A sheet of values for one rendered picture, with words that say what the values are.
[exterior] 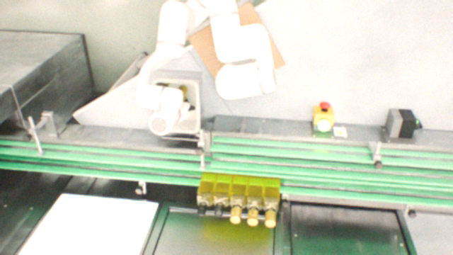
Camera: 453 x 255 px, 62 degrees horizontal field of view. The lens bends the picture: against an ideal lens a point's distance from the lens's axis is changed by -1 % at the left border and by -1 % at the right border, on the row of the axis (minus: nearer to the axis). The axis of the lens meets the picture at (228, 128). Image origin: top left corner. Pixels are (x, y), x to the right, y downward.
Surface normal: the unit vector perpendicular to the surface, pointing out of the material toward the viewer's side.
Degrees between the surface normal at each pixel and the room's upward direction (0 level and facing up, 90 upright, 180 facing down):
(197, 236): 90
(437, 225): 0
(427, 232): 0
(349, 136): 90
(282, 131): 90
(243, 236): 90
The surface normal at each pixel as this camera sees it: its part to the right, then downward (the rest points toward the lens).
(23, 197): 0.00, -0.84
